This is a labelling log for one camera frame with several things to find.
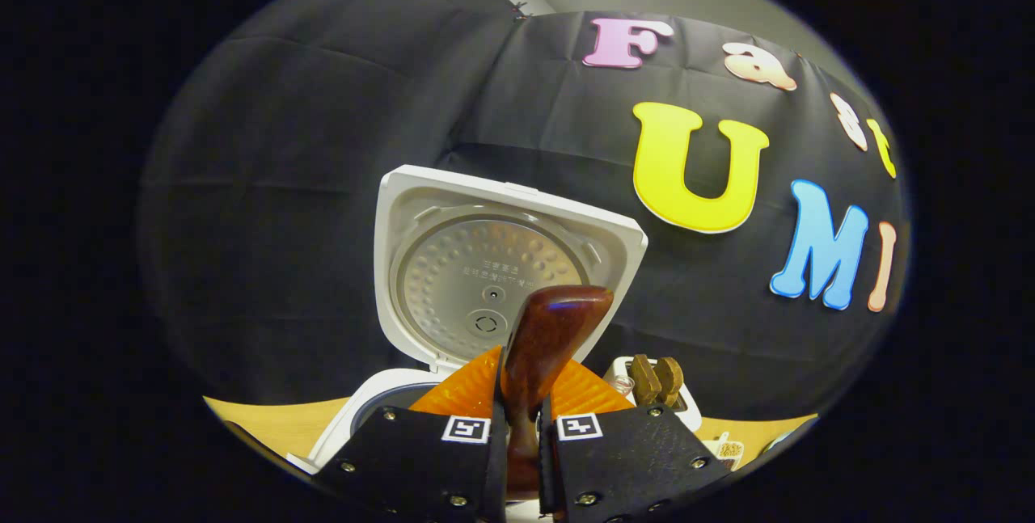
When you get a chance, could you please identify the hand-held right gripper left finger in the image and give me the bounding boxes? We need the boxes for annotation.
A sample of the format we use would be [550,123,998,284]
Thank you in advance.
[311,345,509,523]

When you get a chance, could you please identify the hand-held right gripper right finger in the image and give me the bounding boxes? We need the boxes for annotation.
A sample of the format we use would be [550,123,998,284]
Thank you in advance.
[538,357,733,523]

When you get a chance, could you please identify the brown wooden spoon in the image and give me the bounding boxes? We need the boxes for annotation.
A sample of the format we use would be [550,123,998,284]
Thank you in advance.
[496,285,615,501]

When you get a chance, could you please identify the white rice cooker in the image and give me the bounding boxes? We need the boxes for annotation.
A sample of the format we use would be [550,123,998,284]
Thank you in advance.
[287,165,649,476]

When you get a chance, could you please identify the white toaster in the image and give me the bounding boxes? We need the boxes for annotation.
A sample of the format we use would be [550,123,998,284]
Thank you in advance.
[602,356,703,433]

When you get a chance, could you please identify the brown bread slice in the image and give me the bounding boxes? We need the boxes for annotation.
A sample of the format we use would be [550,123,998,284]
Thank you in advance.
[629,354,663,407]
[653,356,685,407]

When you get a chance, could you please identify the white divided grain dish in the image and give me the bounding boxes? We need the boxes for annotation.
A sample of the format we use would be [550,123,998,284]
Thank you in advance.
[715,432,746,472]

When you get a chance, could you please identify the black backdrop cloth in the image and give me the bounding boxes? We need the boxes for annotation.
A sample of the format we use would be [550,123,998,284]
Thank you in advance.
[137,0,910,423]

